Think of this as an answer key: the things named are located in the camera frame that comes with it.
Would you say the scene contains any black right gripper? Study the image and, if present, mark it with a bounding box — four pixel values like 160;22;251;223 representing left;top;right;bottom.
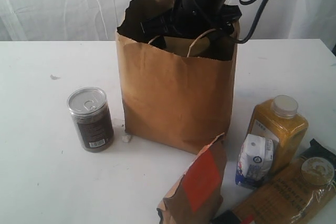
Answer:
141;0;241;48

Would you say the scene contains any brown paper shopping bag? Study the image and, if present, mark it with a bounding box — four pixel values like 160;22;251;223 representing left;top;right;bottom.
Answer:
115;0;237;154

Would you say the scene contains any dark can silver lid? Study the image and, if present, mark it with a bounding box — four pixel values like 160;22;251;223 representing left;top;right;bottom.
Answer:
67;87;114;153

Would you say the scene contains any white paper crumb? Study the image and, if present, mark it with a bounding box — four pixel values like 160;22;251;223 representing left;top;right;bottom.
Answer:
122;134;133;143

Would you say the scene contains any yellow grain bottle white cap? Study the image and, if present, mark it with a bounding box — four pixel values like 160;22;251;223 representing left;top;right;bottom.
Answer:
247;95;309;175

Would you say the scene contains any clear jar yellow lid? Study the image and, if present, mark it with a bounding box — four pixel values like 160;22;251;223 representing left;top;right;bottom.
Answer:
164;37;210;57

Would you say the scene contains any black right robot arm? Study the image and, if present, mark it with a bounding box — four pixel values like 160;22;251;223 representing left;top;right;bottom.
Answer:
141;0;269;48

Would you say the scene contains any small white blue carton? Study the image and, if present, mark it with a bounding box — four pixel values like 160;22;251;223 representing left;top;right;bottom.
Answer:
235;134;274;188

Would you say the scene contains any brown pouch orange label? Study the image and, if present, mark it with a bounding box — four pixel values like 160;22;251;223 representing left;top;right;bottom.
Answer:
157;133;227;223

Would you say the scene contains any spaghetti packet gold seal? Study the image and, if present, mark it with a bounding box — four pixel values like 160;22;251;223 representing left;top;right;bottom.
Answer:
211;138;336;224

